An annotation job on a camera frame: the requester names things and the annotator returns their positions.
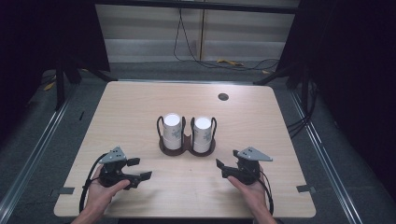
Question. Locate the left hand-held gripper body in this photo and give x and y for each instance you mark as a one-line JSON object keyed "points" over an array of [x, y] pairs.
{"points": [[114, 155]]}

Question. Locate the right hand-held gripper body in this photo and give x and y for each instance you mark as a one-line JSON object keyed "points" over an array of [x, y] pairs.
{"points": [[250, 154]]}

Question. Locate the dark brown cup holder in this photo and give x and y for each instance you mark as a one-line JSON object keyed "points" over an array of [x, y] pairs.
{"points": [[187, 146]]}

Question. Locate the person's right hand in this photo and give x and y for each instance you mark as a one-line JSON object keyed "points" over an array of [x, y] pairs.
{"points": [[253, 196]]}

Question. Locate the person's left hand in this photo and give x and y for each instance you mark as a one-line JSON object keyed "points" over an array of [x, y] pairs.
{"points": [[99, 196]]}

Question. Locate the small black floor strip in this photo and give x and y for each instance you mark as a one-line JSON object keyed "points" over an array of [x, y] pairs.
{"points": [[81, 115]]}

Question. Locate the round grey table grommet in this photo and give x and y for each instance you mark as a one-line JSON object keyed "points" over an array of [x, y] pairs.
{"points": [[223, 96]]}

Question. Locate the grey tape piece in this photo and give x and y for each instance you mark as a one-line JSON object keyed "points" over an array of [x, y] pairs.
{"points": [[305, 188], [66, 190]]}

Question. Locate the black metal stand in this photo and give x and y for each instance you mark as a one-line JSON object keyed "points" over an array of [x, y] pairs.
{"points": [[280, 74], [60, 84]]}

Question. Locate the yellow strip on floor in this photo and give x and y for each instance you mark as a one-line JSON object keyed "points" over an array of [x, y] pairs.
{"points": [[49, 86], [229, 62]]}

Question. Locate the dark curtain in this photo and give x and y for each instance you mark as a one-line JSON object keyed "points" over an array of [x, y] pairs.
{"points": [[46, 34], [348, 62]]}

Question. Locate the black overhead bar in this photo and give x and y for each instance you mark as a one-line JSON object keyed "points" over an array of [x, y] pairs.
{"points": [[196, 6]]}

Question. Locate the metal floor rail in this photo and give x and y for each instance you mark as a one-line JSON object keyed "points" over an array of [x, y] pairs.
{"points": [[323, 158], [34, 155]]}

